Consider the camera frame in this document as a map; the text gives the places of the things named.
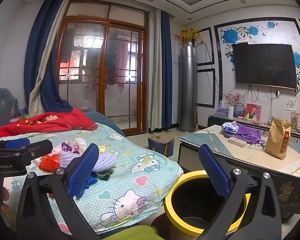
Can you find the purple box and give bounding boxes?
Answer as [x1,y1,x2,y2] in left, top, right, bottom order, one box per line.
[217,101,229,116]

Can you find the dark television cabinet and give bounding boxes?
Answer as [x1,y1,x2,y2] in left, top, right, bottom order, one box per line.
[207,114,300,140]

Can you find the red berry branches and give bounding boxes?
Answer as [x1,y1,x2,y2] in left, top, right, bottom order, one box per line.
[224,92,243,107]

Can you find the round desk ornament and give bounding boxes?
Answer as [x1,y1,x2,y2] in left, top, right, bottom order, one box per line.
[233,102,246,119]

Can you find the cartoon cat printed blanket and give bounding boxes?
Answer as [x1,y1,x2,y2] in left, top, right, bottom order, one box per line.
[0,122,184,235]

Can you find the blue box stool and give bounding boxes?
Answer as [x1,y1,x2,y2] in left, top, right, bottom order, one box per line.
[148,134,175,158]

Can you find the wooden sliding glass door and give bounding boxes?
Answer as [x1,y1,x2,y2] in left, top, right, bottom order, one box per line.
[55,1,148,133]

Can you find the yellow-rimmed black bin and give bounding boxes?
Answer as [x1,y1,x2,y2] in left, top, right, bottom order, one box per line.
[164,170,250,238]

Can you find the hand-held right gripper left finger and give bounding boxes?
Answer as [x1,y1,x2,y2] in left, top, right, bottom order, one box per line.
[16,143,108,240]

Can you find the green cushion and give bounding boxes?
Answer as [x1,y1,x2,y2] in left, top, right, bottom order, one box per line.
[104,225,170,240]

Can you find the red flowered blanket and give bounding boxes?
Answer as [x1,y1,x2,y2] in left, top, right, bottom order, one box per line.
[0,108,98,141]

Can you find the colourful framed picture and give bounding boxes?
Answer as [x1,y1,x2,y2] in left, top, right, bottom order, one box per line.
[244,103,262,122]

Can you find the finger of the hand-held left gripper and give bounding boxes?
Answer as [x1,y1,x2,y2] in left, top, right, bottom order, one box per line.
[0,140,53,159]
[0,137,31,153]

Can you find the yellow artificial flowers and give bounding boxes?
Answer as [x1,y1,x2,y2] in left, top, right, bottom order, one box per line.
[171,26,203,42]

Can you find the clear snack packet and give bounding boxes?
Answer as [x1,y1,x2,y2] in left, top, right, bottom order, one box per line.
[291,112,300,129]

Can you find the grey standing air conditioner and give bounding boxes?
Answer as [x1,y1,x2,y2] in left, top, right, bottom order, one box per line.
[178,45,198,132]

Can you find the red plastic wrapper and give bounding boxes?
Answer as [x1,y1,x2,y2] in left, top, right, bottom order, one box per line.
[38,154,61,172]

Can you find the purple cloth bag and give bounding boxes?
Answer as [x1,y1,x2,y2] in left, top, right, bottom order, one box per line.
[224,122,268,144]

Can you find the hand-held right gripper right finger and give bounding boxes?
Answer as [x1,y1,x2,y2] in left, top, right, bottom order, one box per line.
[198,144,282,240]

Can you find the purple snack wrapper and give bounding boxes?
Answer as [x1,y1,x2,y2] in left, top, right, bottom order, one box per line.
[61,142,82,154]

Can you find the blue sofa cover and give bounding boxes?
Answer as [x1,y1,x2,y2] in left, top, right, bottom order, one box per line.
[84,111,127,137]

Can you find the person's left hand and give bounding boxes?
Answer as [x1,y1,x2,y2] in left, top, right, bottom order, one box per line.
[0,186,12,214]

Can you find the green wrapper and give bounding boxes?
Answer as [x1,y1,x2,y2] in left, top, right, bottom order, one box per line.
[92,169,114,180]

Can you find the white plastic bag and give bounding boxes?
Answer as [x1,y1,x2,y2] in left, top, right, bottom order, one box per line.
[72,137,87,153]

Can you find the grey printed fabric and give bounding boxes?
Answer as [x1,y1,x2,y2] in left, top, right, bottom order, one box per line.
[0,87,19,130]

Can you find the white wall note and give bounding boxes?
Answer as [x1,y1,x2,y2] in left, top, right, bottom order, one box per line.
[285,98,297,110]

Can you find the black wall television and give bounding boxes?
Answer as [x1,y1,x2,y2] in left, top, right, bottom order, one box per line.
[232,43,297,90]

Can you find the coffee table with drawers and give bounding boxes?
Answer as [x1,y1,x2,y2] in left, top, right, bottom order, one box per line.
[177,124,300,220]

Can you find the blue wrapper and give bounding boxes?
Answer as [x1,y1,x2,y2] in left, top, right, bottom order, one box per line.
[84,176,98,189]

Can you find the white tissue pack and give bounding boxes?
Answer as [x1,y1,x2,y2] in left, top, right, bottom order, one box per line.
[221,121,239,133]

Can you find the brown paper bag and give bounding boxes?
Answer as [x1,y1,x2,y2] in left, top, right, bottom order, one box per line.
[265,118,292,160]

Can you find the white power strip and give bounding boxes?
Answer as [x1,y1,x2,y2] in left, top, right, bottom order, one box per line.
[227,137,247,147]

